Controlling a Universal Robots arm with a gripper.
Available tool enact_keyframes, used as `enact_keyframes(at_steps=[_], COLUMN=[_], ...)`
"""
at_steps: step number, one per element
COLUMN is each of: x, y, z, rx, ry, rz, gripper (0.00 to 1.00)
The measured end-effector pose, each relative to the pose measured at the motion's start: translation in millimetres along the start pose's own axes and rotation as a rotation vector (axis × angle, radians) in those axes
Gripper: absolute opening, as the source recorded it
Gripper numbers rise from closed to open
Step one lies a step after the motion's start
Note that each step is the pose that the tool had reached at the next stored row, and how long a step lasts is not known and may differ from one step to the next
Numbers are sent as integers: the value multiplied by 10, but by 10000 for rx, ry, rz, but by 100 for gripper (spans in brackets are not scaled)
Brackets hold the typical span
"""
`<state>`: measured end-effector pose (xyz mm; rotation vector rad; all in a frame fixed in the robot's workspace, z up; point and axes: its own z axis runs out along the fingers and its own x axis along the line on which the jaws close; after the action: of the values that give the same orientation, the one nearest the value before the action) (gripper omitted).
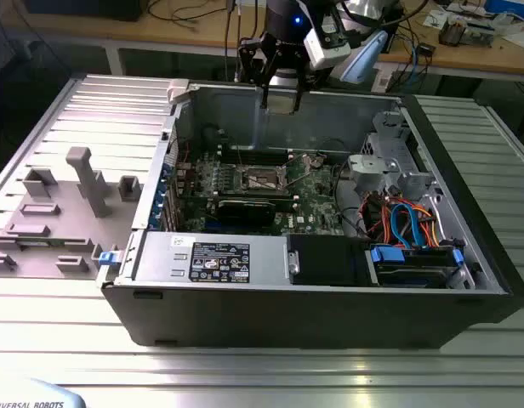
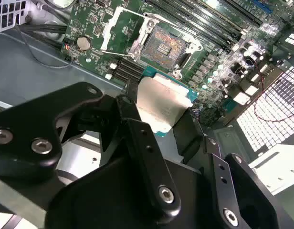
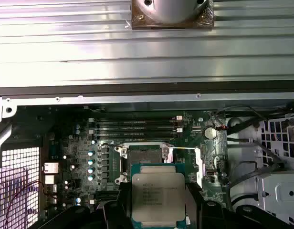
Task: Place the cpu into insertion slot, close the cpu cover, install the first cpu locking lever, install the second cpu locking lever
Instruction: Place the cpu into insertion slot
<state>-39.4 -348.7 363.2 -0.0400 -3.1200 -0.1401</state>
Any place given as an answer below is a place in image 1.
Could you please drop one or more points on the wooden desk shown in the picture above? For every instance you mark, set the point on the wooden desk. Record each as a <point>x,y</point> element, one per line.
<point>130,30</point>

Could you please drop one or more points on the blue case latch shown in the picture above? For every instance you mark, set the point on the blue case latch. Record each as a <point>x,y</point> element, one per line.
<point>109,258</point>

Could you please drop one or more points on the black graphics card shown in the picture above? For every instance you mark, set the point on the black graphics card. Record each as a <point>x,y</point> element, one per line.
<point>245,212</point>

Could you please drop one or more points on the silver power supply unit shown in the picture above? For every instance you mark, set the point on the silver power supply unit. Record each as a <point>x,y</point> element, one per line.
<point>160,259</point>

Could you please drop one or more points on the blue expansion slot retainer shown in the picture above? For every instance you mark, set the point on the blue expansion slot retainer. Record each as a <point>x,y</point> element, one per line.
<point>160,200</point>

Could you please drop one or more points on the silver metal drive cage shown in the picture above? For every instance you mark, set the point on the silver metal drive cage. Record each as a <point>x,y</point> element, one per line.
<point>372,166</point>

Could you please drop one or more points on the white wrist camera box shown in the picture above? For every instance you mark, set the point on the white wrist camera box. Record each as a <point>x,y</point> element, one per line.
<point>326,51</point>

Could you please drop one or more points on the black drive bay box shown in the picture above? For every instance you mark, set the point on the black drive bay box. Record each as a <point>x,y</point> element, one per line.
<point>326,259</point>

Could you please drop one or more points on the hard disk in blue carrier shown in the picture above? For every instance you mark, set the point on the hard disk in blue carrier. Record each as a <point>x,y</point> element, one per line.
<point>387,255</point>

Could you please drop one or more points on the black CPU socket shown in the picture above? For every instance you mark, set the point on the black CPU socket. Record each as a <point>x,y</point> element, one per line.
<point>262,176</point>

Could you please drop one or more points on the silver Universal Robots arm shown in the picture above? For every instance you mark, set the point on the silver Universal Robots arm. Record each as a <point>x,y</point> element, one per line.
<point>366,55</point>

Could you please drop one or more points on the finned heat sink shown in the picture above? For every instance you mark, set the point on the finned heat sink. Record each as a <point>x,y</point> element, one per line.
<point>451,34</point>

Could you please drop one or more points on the small black box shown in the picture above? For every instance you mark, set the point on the small black box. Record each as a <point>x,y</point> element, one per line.
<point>426,49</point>

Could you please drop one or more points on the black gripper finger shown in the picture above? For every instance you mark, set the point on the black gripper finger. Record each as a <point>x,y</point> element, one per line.
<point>249,59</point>
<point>300,81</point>

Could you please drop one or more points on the black monitor base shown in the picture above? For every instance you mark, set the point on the black monitor base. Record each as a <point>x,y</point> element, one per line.
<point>75,8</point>

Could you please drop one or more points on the black open PC case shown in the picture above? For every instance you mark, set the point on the black open PC case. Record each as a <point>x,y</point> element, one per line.
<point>287,314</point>

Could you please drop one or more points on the grey parts rack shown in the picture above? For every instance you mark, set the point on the grey parts rack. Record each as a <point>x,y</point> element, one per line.
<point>53,251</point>

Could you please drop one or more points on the green motherboard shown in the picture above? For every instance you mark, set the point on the green motherboard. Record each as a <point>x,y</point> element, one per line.
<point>313,200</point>

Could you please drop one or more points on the green RAM stick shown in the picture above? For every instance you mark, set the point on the green RAM stick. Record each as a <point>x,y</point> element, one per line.
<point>41,243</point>

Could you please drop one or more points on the black RAM slot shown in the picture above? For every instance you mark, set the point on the black RAM slot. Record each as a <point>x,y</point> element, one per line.
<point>262,192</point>
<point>253,156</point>
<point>253,149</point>

